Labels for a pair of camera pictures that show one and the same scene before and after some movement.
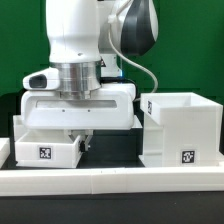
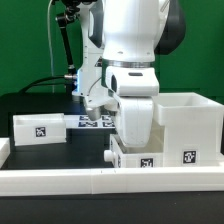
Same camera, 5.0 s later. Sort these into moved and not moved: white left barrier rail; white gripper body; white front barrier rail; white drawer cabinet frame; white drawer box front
Moved: white gripper body; white drawer box front
Not moved: white front barrier rail; white left barrier rail; white drawer cabinet frame
